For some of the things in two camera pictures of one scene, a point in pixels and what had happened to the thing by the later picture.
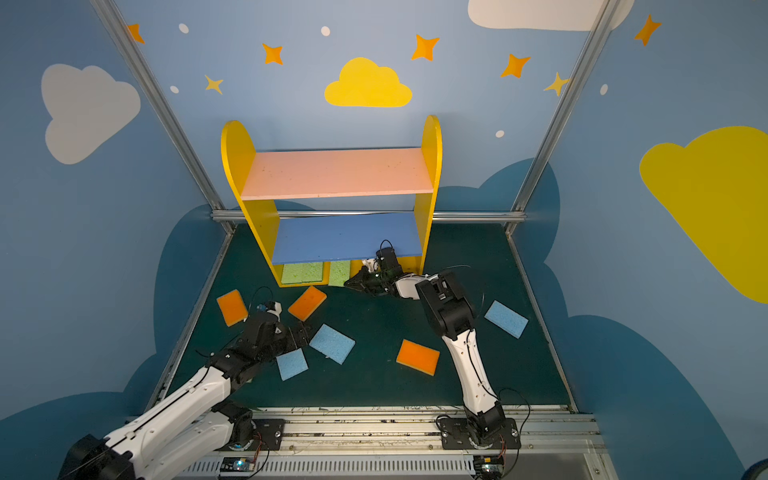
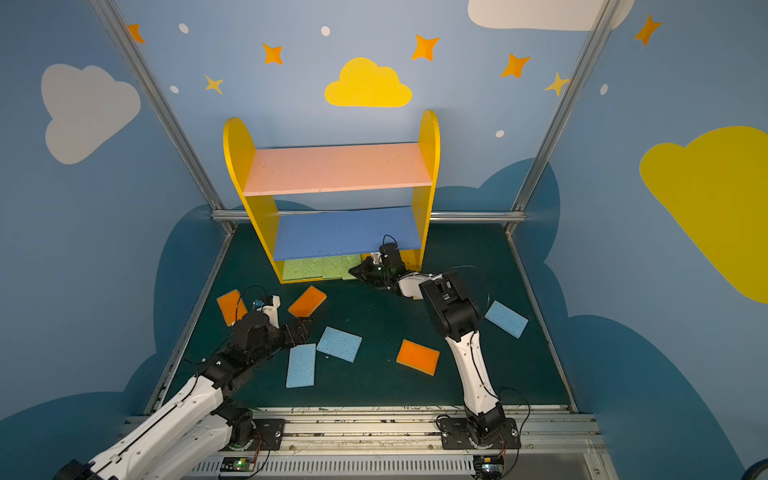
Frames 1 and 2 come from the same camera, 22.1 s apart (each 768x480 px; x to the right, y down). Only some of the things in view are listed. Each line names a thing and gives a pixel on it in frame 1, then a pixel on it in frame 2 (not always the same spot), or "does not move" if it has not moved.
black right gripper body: [370, 281] does not move
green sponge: [339, 272] to [314, 267]
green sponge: [302, 273] does not move
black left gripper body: [288, 336] does not move
